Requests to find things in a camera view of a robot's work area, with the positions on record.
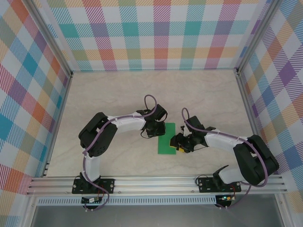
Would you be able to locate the green paper sheet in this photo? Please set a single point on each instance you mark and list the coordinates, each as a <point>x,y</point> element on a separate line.
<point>165,146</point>

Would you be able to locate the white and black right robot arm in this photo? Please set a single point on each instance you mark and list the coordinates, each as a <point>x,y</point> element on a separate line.
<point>220,144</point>

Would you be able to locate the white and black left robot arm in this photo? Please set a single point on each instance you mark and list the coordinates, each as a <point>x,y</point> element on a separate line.
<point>130,124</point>

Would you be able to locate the circuit board with green light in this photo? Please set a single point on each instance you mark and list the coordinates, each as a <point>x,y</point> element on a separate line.
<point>225,198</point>

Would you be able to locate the grey metal shelf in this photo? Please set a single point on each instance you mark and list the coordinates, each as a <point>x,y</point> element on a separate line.
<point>154,217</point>

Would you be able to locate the small dark circuit board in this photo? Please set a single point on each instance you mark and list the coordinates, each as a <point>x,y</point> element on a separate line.
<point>91,201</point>

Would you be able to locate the aluminium mounting rail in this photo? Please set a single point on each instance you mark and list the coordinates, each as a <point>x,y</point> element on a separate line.
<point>154,184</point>

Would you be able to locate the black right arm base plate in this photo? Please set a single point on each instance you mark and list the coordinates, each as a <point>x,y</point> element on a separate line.
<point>203,186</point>

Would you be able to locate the aluminium side rail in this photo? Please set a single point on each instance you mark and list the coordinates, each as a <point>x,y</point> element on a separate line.
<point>246,99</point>
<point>64,99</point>

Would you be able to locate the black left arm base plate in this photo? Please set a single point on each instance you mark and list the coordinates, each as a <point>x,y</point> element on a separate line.
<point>110,185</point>

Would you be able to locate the aluminium frame post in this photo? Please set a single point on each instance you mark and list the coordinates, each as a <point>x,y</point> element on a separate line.
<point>52,37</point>
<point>258,35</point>

